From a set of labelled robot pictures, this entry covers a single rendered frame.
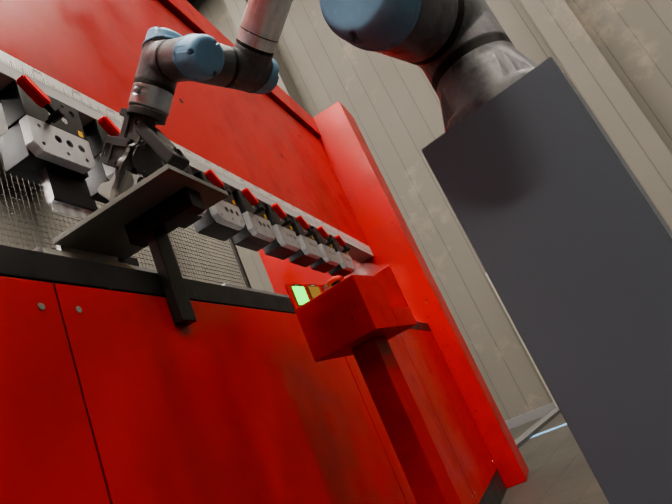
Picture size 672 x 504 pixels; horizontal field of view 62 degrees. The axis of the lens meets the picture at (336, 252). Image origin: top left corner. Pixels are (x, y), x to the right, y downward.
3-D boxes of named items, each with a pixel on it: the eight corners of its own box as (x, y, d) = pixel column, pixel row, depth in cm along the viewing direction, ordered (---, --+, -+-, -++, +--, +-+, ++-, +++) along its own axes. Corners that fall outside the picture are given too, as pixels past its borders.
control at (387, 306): (376, 328, 109) (340, 248, 114) (315, 362, 116) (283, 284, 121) (417, 324, 126) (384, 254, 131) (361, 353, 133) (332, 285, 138)
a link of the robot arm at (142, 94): (182, 99, 108) (152, 82, 100) (176, 122, 107) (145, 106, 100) (152, 96, 111) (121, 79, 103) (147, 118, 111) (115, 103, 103)
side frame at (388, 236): (527, 480, 267) (339, 100, 337) (372, 540, 289) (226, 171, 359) (529, 470, 290) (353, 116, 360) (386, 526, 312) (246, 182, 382)
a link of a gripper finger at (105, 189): (94, 215, 103) (115, 171, 106) (117, 220, 101) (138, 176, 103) (81, 207, 101) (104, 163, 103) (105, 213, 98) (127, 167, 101)
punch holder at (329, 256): (328, 259, 230) (313, 225, 235) (311, 269, 232) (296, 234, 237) (341, 264, 244) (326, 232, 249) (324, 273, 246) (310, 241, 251)
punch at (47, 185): (57, 208, 104) (45, 166, 107) (49, 213, 105) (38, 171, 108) (97, 219, 114) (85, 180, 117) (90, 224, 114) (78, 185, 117)
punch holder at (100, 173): (115, 178, 120) (96, 117, 125) (86, 198, 122) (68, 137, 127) (161, 196, 134) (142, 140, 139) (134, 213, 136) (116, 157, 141)
